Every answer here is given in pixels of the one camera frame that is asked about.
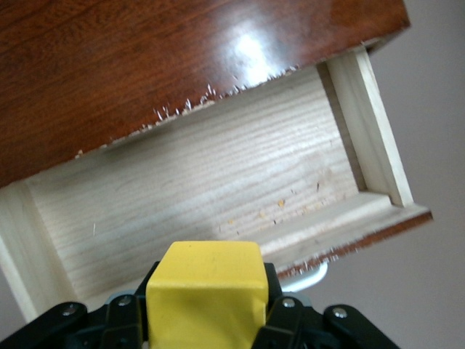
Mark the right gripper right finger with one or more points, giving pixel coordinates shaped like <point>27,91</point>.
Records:
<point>309,327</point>

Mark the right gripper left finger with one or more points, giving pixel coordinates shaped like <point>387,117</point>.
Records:
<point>72,327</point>

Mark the yellow block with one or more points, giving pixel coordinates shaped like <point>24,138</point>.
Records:
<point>207,298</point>

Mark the light wooden drawer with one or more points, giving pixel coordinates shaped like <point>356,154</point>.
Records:
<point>218,163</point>

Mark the dark red wooden cabinet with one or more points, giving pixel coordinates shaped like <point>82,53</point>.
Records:
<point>109,72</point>

